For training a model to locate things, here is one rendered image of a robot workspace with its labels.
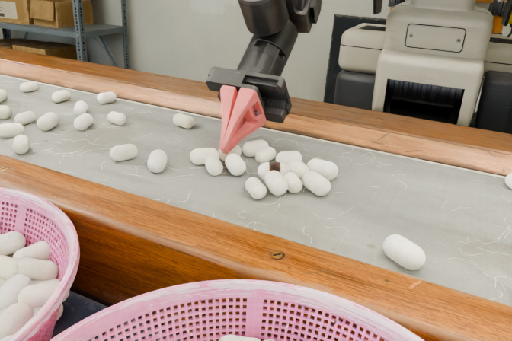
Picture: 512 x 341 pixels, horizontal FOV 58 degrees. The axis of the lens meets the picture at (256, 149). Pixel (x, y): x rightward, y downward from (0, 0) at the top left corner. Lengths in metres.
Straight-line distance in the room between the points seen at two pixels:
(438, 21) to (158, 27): 2.23
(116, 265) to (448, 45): 0.88
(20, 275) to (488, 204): 0.46
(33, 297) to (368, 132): 0.47
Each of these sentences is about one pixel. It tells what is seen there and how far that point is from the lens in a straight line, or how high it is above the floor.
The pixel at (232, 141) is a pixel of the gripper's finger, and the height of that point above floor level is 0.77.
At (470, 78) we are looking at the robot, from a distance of 1.08.
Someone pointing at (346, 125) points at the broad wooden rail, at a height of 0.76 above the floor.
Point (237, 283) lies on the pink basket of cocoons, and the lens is 0.32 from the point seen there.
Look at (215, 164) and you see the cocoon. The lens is 0.53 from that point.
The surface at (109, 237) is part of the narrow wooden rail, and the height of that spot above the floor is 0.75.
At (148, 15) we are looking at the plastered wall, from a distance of 3.12.
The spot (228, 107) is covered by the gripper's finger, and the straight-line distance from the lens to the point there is 0.56.
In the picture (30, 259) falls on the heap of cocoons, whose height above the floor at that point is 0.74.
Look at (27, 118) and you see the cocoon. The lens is 0.73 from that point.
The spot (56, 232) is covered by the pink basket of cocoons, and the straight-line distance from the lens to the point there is 0.42.
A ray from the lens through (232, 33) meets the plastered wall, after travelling 2.82.
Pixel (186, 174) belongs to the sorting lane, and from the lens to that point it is 0.54.
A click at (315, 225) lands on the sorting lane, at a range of 0.45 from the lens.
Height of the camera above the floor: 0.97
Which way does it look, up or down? 22 degrees down
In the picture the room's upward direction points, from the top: 3 degrees clockwise
